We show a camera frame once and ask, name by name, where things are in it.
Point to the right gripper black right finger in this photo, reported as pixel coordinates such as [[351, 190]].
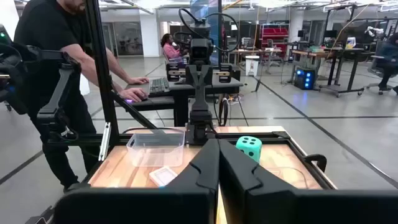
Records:
[[280, 205]]

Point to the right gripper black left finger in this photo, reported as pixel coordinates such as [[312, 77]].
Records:
[[186, 202]]

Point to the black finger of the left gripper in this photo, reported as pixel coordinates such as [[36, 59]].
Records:
[[206, 73], [192, 73]]

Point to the white red playing card box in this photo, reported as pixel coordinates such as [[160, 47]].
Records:
[[161, 175]]

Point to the small teal foam dice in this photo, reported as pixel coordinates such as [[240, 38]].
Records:
[[245, 149]]

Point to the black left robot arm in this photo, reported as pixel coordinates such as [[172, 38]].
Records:
[[200, 118]]

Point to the person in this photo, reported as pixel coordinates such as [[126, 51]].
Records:
[[46, 37], [388, 53], [170, 49]]

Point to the black computer keyboard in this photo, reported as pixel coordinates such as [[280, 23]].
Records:
[[158, 86]]

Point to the white building pillar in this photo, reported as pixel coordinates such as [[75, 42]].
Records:
[[149, 37], [295, 28]]

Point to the white round bin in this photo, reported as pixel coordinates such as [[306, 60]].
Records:
[[252, 67]]

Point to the blue glass column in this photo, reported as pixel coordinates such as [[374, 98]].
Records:
[[214, 25]]

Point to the black computer mouse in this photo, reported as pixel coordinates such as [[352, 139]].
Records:
[[129, 101]]

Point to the clear plastic container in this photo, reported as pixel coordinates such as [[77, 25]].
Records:
[[155, 152]]

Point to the red storage rack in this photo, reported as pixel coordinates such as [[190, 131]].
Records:
[[273, 34]]

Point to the computer tower with blue lights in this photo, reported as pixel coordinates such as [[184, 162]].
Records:
[[304, 79]]

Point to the wooden top desk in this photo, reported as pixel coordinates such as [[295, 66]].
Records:
[[311, 53]]

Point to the black standing desk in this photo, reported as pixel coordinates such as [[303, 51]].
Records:
[[345, 49]]

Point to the grey office chair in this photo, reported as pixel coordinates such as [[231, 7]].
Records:
[[374, 67]]

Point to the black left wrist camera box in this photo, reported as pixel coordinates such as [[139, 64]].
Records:
[[201, 49]]

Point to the silver aluminium bracket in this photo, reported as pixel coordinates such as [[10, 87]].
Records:
[[105, 140]]

